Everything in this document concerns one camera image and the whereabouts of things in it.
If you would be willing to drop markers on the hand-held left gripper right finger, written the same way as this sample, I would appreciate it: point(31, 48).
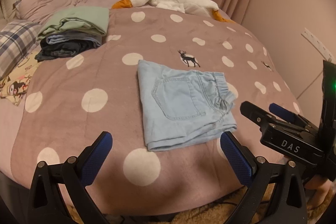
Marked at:
point(236, 158)

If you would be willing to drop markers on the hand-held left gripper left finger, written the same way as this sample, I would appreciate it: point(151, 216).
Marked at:
point(97, 158)

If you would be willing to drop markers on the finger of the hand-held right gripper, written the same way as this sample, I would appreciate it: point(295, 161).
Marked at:
point(282, 109)
point(253, 112)

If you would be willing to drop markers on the light blue denim pants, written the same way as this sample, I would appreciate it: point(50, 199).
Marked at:
point(173, 103)

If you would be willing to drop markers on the person's right hand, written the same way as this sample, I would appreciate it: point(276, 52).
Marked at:
point(317, 183)

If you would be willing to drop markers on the mauve polka dot blanket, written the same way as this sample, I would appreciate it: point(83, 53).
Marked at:
point(115, 82)

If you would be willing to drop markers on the pink bed sheet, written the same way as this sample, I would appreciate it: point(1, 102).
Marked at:
point(10, 134)

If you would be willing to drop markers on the cream cartoon print cloth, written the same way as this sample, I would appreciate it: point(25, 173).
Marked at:
point(15, 85)

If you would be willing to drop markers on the dark folded jeans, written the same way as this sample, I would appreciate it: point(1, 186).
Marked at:
point(60, 50)

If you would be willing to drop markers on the blue-grey folded garment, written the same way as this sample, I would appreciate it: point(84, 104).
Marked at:
point(78, 37)

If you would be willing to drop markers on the blue plaid pillow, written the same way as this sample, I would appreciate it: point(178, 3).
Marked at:
point(15, 43)

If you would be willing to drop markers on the green folded garment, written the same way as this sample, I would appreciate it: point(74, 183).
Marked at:
point(78, 16)

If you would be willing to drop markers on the white wall power strip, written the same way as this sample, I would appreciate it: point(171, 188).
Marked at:
point(316, 43)

